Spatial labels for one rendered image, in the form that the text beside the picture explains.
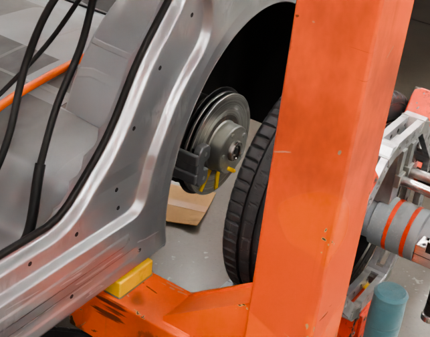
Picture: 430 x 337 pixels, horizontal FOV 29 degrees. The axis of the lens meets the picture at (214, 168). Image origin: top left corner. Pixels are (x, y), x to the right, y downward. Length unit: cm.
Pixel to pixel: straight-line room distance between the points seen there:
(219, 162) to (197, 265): 104
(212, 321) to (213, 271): 140
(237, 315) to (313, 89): 61
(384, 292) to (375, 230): 16
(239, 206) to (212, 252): 142
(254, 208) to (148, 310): 37
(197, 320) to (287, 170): 53
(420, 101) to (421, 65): 333
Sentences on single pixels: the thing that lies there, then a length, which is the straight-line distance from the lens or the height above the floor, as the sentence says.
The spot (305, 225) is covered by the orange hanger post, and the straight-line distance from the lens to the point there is 167.
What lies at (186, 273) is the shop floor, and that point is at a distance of 334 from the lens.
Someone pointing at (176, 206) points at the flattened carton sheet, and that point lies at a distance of 371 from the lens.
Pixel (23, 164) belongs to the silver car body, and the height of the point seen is 99.
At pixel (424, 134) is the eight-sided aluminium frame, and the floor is 107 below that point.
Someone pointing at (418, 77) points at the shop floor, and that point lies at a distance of 542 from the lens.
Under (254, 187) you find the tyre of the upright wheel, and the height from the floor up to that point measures 99.
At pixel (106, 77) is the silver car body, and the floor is 114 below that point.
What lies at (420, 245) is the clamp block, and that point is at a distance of 202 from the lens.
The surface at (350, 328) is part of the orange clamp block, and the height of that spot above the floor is 54.
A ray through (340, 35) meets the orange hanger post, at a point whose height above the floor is 153.
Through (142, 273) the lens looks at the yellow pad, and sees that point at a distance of 217.
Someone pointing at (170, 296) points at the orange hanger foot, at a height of 68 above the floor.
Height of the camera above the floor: 205
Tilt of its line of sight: 31 degrees down
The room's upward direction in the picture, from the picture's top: 7 degrees clockwise
